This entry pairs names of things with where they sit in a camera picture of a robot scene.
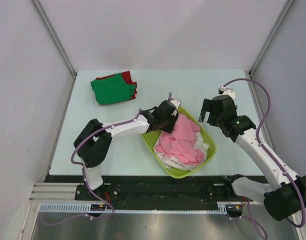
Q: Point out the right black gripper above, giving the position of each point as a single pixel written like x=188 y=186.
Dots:
x=207 y=104

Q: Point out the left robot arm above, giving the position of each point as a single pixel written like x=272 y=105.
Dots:
x=92 y=144

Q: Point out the folded green t shirt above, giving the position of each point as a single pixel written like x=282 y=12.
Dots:
x=112 y=88

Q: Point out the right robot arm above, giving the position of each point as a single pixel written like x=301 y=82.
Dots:
x=285 y=191

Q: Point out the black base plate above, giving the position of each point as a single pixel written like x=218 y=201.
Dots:
x=154 y=190

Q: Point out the slotted cable duct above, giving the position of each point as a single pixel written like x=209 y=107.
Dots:
x=220 y=208

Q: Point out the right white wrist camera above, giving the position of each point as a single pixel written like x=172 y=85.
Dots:
x=227 y=91

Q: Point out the folded red t shirt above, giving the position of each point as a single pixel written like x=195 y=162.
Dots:
x=130 y=80

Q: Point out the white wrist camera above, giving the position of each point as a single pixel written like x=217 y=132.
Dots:
x=176 y=102
x=227 y=91

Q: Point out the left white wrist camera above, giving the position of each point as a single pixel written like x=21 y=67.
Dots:
x=176 y=102

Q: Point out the left aluminium frame post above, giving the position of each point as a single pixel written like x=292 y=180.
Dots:
x=41 y=13

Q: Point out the pink t shirt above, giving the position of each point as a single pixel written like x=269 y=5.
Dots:
x=185 y=128

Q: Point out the right aluminium frame post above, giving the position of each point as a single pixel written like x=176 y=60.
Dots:
x=272 y=35

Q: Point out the aluminium frame post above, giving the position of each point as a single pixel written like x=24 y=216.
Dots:
x=272 y=35
x=41 y=13

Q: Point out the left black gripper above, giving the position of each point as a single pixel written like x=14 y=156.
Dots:
x=173 y=117

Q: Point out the white t shirt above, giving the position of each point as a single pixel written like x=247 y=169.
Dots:
x=179 y=153

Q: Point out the green plastic basin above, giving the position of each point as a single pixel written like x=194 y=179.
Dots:
x=151 y=138

